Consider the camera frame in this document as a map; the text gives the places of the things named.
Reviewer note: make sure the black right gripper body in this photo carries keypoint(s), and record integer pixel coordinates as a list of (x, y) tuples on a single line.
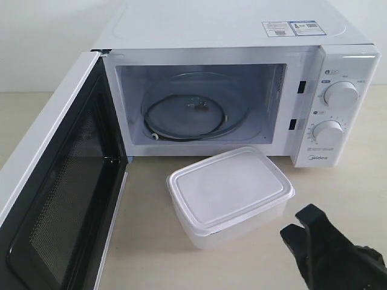
[(357, 267)]

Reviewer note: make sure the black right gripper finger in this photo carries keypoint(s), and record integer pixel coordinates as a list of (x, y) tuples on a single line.
[(297, 239), (319, 230)]

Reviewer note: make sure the white lidded plastic container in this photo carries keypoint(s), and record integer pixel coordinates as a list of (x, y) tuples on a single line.
[(228, 195)]

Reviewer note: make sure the white microwave door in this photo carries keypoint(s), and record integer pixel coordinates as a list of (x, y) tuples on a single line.
[(61, 187)]

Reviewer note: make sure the white Midea microwave oven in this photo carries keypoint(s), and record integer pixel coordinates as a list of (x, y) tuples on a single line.
[(284, 78)]

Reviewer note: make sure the grey printed label sticker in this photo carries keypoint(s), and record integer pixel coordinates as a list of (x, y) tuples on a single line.
[(293, 29)]

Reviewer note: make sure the lower white timer knob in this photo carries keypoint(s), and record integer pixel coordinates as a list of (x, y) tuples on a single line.
[(327, 133)]

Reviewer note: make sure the upper white control knob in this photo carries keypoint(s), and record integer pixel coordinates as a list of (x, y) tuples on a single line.
[(341, 95)]

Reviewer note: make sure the glass turntable plate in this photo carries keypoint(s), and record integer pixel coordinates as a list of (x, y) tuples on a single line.
[(194, 106)]

